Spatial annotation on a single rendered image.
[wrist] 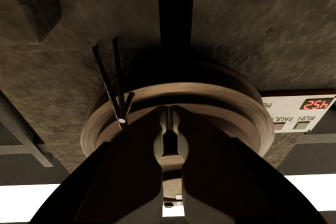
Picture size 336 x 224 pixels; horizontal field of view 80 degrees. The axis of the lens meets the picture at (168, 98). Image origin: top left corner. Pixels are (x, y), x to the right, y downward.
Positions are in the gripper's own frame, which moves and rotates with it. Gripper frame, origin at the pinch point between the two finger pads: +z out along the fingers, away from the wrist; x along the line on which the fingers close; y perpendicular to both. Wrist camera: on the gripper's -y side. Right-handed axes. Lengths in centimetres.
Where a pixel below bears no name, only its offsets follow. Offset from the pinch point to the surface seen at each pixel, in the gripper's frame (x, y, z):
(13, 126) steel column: -342, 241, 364
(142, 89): -4.4, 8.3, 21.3
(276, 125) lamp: 35, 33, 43
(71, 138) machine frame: -35, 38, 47
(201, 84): 5.9, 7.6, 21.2
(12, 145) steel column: -393, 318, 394
